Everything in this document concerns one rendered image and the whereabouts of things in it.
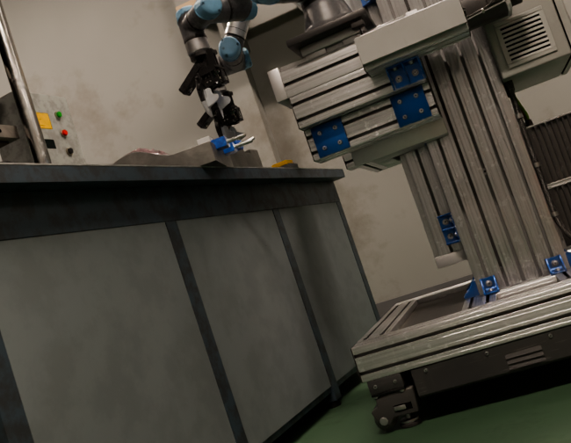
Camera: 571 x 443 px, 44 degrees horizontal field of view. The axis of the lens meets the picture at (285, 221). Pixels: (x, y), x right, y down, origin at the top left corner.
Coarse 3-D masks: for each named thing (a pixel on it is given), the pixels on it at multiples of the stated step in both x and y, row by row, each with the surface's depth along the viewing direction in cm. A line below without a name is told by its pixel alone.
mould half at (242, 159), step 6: (240, 150) 229; (252, 150) 238; (234, 156) 224; (240, 156) 228; (246, 156) 232; (252, 156) 236; (258, 156) 241; (234, 162) 222; (240, 162) 226; (246, 162) 230; (252, 162) 235; (258, 162) 239
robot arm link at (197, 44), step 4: (192, 40) 223; (196, 40) 223; (200, 40) 223; (204, 40) 224; (188, 44) 224; (192, 44) 223; (196, 44) 223; (200, 44) 223; (204, 44) 223; (208, 44) 225; (188, 48) 224; (192, 48) 223; (196, 48) 222; (200, 48) 223; (204, 48) 223; (208, 48) 225; (188, 52) 224; (192, 52) 223
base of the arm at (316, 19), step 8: (312, 0) 190; (320, 0) 189; (328, 0) 189; (336, 0) 190; (304, 8) 193; (312, 8) 190; (320, 8) 188; (328, 8) 188; (336, 8) 188; (344, 8) 189; (304, 16) 195; (312, 16) 189; (320, 16) 188; (328, 16) 187; (336, 16) 187; (312, 24) 190; (320, 24) 187
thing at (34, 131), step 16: (0, 0) 265; (0, 16) 262; (0, 32) 261; (0, 48) 261; (16, 64) 261; (16, 80) 260; (16, 96) 259; (32, 112) 260; (32, 128) 258; (32, 144) 258; (48, 160) 259
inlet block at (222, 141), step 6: (204, 138) 194; (210, 138) 195; (216, 138) 194; (222, 138) 193; (228, 138) 195; (234, 138) 194; (240, 138) 195; (198, 144) 194; (216, 144) 193; (222, 144) 193; (228, 144) 196
